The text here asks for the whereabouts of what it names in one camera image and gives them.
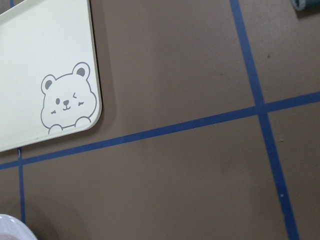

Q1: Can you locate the white round plate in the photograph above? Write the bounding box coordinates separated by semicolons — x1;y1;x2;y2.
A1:
0;214;37;240

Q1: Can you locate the cream bear tray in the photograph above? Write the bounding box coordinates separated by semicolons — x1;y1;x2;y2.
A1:
0;0;102;151

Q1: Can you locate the grey folded cloth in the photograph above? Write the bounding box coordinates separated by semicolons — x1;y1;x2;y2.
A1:
291;0;320;12

